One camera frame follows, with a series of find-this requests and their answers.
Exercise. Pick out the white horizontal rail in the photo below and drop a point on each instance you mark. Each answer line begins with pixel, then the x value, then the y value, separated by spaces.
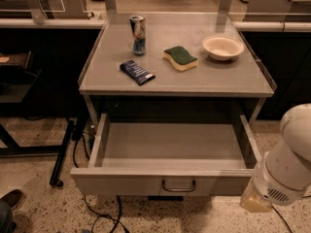
pixel 300 27

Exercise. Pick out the grey top drawer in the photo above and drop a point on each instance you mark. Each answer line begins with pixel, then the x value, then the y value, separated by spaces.
pixel 169 159

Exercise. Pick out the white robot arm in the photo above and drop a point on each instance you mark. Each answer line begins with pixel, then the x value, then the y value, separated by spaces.
pixel 283 174

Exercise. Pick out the brown shoe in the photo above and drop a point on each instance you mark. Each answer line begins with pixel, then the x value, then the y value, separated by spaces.
pixel 12 198

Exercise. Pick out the silver blue energy drink can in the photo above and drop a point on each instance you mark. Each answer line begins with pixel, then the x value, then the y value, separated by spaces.
pixel 138 25

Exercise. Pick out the white bowl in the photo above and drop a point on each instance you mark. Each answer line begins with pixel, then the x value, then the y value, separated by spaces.
pixel 222 48

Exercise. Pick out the dark blue snack bar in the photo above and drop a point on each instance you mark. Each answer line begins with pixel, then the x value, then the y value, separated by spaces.
pixel 136 72

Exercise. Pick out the grey drawer cabinet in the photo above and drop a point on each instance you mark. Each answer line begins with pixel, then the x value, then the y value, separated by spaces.
pixel 174 121

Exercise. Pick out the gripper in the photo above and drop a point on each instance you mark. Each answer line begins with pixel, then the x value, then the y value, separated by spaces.
pixel 274 185

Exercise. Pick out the green yellow sponge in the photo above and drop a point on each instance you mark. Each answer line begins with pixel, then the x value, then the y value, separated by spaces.
pixel 180 58

